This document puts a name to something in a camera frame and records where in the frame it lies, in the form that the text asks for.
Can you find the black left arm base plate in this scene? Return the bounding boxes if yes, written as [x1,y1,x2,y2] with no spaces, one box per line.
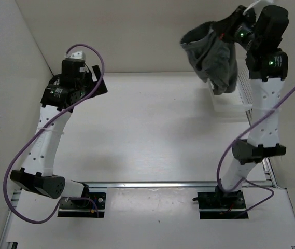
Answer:
[58,188,106,218]

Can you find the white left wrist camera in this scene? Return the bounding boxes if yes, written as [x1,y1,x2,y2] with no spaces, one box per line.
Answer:
[65,50,86,61]

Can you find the aluminium frame rail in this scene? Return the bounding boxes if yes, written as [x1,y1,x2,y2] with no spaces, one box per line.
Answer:
[86,181,217,188]
[262,158,279,188]
[0,189,23,249]

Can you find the aluminium front frame rail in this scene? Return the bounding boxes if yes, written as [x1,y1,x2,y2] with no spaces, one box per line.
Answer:
[86,181,217,188]

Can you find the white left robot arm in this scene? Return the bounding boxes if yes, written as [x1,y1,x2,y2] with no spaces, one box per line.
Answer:
[10,58,108,208]

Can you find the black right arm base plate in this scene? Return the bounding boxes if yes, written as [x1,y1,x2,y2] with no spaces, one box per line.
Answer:
[192,190,249,220]

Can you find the aluminium left frame rail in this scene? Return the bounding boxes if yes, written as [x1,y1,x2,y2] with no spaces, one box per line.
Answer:
[0,189,23,249]

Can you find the aluminium right frame rail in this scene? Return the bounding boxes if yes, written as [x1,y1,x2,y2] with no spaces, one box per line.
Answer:
[262,158,279,188]

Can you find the white perforated plastic basket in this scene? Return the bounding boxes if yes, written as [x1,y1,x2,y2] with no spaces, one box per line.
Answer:
[207,65,252,113]

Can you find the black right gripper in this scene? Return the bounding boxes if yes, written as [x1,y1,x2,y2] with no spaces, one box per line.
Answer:
[212,6,260,52]

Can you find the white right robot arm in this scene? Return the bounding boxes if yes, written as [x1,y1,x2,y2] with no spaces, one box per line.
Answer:
[212,1,289,208]

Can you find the grey cotton shorts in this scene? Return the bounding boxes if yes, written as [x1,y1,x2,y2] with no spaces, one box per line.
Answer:
[180,21,238,95]

